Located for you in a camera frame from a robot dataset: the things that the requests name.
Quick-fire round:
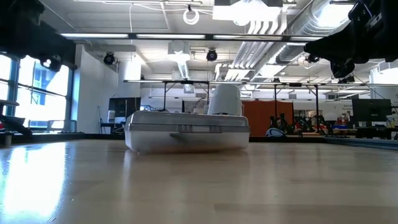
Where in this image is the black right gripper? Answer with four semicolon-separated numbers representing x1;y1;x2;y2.
303;0;398;78

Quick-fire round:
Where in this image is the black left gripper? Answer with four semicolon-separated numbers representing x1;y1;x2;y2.
0;0;77;73

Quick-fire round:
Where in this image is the clear plastic supply box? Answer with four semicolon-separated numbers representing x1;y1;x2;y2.
124;110;251;155

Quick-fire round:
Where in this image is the overhead light bar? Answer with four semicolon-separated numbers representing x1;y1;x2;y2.
60;32;324;42

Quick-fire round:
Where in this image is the black monitor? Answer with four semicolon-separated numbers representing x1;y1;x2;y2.
108;97;141;124
352;98;392;128

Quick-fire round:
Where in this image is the blue and white ball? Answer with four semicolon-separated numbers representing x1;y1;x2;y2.
265;127;286;138

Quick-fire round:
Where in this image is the white cylindrical lamp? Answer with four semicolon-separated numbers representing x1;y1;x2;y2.
207;83;243;116

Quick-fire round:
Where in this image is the white coiled cable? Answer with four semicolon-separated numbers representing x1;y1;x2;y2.
182;7;200;26

